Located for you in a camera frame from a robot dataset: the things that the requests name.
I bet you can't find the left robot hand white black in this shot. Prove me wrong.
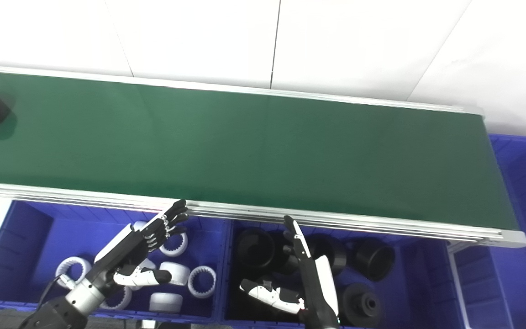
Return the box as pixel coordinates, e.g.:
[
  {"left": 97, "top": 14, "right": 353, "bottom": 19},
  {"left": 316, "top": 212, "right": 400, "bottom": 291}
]
[{"left": 86, "top": 199, "right": 190, "bottom": 293}]

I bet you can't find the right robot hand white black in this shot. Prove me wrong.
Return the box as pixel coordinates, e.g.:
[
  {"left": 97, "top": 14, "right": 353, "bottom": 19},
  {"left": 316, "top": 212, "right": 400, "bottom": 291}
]
[{"left": 239, "top": 216, "right": 340, "bottom": 329}]

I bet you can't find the black hollow cup part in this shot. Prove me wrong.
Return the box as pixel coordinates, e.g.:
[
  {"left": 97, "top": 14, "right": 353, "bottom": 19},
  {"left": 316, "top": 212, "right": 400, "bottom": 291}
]
[{"left": 237, "top": 228, "right": 276, "bottom": 270}]

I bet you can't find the blue bin with black parts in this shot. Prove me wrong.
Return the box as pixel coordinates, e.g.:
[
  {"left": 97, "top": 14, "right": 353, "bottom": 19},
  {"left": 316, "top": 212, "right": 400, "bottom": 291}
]
[{"left": 220, "top": 219, "right": 461, "bottom": 329}]

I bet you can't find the blue bin with white parts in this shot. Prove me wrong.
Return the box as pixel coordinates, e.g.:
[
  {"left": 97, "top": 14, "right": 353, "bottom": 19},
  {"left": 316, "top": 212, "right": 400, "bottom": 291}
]
[{"left": 0, "top": 200, "right": 230, "bottom": 324}]

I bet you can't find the green conveyor belt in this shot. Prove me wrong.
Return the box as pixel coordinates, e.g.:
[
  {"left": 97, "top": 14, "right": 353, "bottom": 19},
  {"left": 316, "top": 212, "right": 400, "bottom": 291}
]
[{"left": 0, "top": 69, "right": 519, "bottom": 231}]

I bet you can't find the large blue plastic bin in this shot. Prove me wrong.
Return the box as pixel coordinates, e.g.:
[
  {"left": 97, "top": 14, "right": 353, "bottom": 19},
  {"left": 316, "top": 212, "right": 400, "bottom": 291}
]
[{"left": 454, "top": 134, "right": 526, "bottom": 329}]

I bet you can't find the aluminium conveyor side rail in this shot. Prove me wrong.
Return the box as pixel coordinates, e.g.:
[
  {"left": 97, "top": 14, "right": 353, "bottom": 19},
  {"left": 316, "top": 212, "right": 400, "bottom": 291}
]
[
  {"left": 0, "top": 64, "right": 485, "bottom": 116},
  {"left": 0, "top": 181, "right": 526, "bottom": 248}
]

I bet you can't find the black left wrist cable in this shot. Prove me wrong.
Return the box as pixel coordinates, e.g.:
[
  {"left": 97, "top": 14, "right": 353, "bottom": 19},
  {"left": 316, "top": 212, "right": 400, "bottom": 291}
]
[{"left": 36, "top": 273, "right": 77, "bottom": 313}]

